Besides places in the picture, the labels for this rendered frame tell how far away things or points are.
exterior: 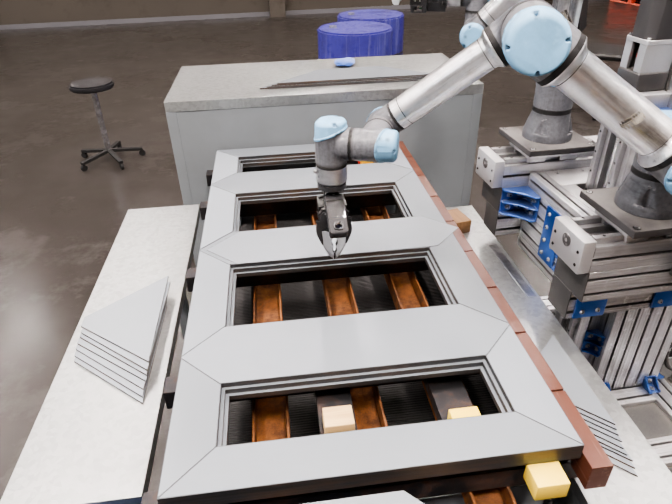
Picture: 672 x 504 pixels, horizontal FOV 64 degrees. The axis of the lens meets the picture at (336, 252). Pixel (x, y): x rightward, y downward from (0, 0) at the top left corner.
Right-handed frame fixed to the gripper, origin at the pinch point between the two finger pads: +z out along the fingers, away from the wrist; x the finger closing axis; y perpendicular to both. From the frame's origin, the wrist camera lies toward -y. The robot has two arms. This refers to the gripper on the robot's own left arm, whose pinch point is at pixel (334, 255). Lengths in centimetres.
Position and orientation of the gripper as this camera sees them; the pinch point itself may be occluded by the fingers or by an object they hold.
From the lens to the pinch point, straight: 138.1
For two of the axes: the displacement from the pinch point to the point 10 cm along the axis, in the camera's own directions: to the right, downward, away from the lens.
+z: 0.2, 8.4, 5.3
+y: -1.3, -5.3, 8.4
